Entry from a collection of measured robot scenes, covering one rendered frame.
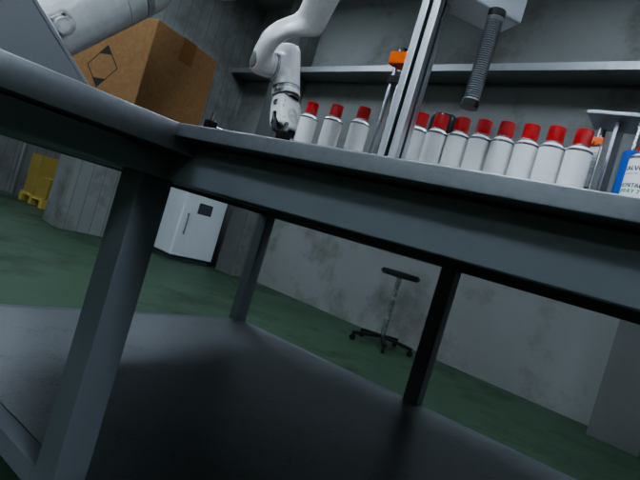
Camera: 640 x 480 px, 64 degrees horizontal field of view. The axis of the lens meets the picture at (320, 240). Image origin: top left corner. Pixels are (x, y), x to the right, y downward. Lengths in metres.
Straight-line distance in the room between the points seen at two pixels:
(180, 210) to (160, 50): 4.60
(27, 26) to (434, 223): 0.61
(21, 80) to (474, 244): 0.53
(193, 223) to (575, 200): 5.63
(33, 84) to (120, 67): 0.74
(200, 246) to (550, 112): 3.84
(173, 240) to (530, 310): 3.70
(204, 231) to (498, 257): 5.64
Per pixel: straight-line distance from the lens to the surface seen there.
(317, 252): 5.47
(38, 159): 8.40
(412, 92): 1.14
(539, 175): 1.14
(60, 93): 0.71
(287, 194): 0.65
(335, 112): 1.43
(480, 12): 1.25
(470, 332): 4.45
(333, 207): 0.61
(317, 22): 1.54
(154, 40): 1.39
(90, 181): 6.29
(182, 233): 5.94
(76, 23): 0.95
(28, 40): 0.86
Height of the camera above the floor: 0.73
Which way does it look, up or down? 1 degrees down
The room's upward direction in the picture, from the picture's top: 17 degrees clockwise
